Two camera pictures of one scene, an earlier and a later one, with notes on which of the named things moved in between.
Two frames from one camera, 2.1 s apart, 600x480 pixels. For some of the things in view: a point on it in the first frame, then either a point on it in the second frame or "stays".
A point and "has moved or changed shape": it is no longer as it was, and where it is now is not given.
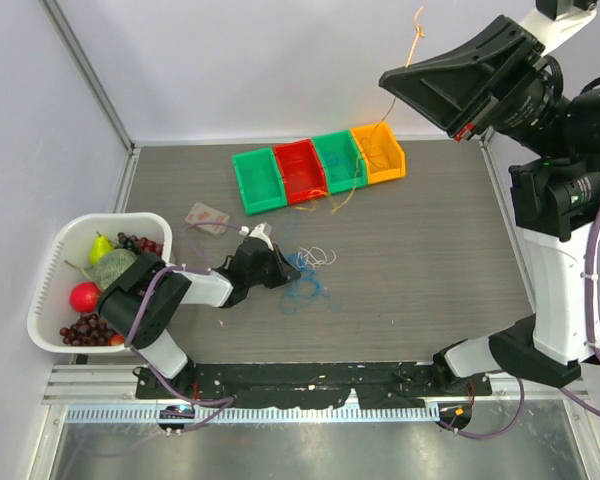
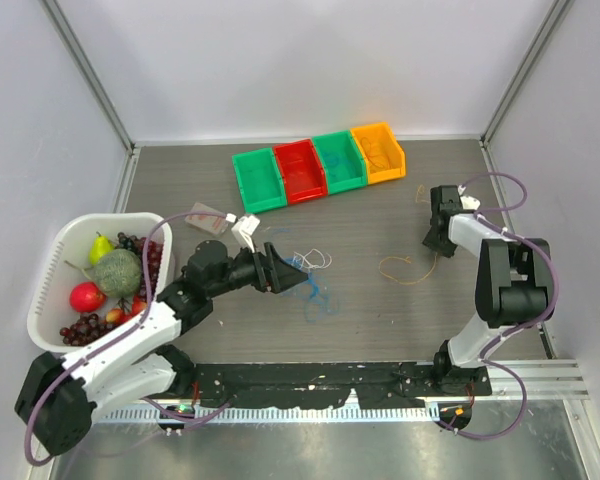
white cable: (314, 256) has moved or changed shape
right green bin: (342, 163) stays
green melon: (112, 265) stays
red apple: (84, 297) stays
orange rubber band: (417, 39) to (420, 198)
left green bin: (260, 182) stays
